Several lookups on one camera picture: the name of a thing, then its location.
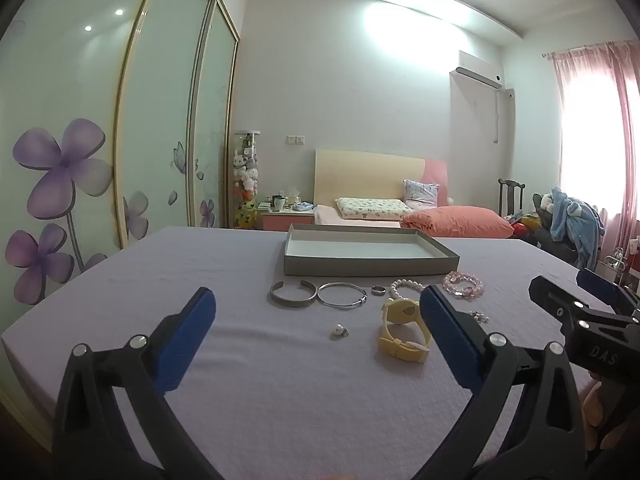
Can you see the pearl stud earring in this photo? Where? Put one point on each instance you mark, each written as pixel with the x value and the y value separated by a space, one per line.
pixel 338 331

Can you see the white pipe cover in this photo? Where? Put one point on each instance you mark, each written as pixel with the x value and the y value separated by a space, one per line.
pixel 507 110

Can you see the floral sliding door wardrobe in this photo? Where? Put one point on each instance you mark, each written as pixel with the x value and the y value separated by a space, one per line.
pixel 160 110

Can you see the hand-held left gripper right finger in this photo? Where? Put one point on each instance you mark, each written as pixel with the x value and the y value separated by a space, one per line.
pixel 450 330

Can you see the yellow wrist watch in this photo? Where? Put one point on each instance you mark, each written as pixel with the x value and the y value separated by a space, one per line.
pixel 400 310

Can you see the person's right hand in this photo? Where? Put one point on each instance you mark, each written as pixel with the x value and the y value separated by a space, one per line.
pixel 595 410

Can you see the white air conditioner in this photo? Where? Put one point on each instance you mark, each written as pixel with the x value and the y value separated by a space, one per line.
pixel 475 67

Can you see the purple floral pillow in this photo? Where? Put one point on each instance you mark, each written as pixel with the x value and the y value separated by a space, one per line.
pixel 420 192

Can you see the colourful toy pile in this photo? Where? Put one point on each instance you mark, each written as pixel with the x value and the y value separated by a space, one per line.
pixel 525 225

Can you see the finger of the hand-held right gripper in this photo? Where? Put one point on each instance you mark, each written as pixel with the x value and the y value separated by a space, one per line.
pixel 605 290
pixel 555 300

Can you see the dark wooden chair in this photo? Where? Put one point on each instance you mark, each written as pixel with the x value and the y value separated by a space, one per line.
pixel 510 195

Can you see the light blue cloth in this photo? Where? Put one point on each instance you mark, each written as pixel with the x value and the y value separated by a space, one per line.
pixel 302 206

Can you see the thin silver bangle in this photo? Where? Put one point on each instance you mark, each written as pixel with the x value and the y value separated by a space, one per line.
pixel 361 300

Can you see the pink bed sheet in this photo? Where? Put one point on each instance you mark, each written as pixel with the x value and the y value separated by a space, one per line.
pixel 325 215

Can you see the purple blanket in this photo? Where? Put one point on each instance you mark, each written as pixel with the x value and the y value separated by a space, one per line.
pixel 275 385

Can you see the dark grey chair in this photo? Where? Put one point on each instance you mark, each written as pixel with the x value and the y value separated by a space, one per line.
pixel 542 240

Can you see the pink curtain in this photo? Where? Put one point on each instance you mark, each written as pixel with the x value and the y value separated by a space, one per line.
pixel 625 135

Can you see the clear tube of plush toys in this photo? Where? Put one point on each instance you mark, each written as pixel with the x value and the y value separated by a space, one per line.
pixel 245 175

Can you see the tissue box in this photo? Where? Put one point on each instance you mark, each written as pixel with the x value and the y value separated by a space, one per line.
pixel 293 194

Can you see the folded coral quilt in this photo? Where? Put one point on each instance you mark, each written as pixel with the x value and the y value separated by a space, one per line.
pixel 455 222

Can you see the grey cardboard tray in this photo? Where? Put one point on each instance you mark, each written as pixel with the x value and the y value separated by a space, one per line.
pixel 350 247

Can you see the white wall switch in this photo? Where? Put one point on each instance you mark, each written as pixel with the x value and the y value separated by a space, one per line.
pixel 295 139

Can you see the pink and cream nightstand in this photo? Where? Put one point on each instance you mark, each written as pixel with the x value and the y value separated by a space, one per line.
pixel 287 220

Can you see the light blue fleece garment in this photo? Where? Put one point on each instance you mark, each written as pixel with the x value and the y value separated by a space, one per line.
pixel 575 225

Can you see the silver pearl cluster earrings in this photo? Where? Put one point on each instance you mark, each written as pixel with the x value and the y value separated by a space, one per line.
pixel 480 316

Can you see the cream and pink headboard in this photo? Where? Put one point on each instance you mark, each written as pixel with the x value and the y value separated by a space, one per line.
pixel 360 175

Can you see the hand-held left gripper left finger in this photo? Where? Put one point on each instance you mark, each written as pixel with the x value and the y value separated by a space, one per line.
pixel 185 340

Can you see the patterned white pillow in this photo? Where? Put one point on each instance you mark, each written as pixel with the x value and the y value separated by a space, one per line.
pixel 370 208

